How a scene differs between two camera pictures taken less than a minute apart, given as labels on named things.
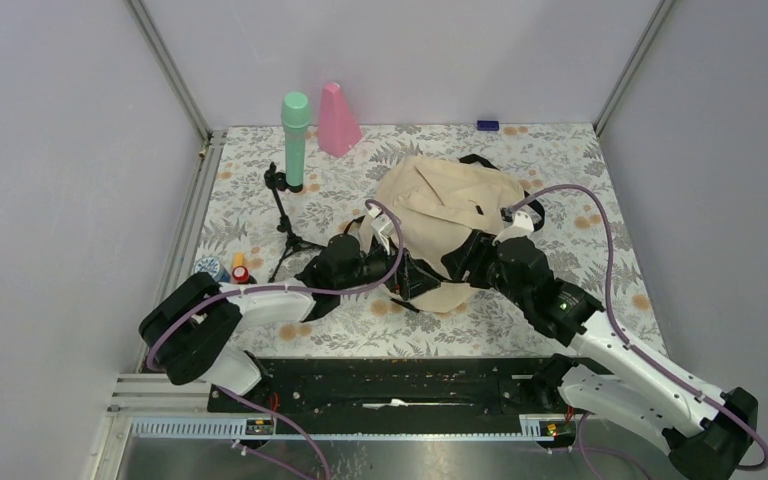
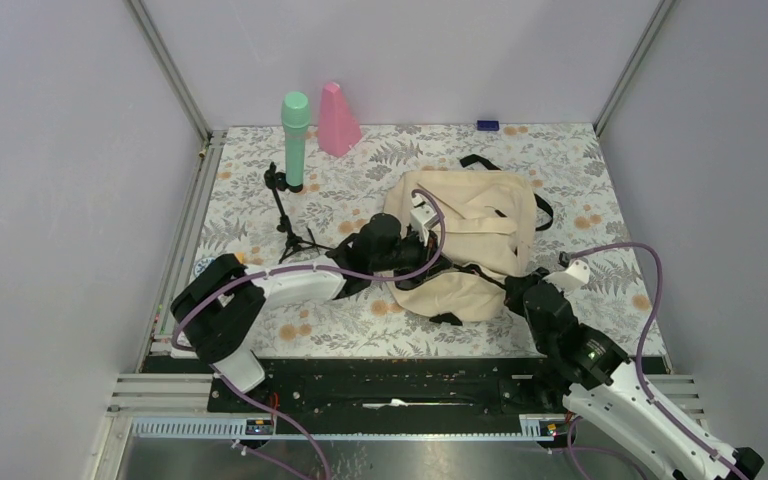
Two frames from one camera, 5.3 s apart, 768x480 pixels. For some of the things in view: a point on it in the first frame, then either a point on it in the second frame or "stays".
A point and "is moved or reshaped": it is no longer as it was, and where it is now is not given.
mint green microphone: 296,116 stays
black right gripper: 471,255 -> 515,286
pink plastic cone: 338,128 stays
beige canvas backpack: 424,205 is moved or reshaped
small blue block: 488,125 stays
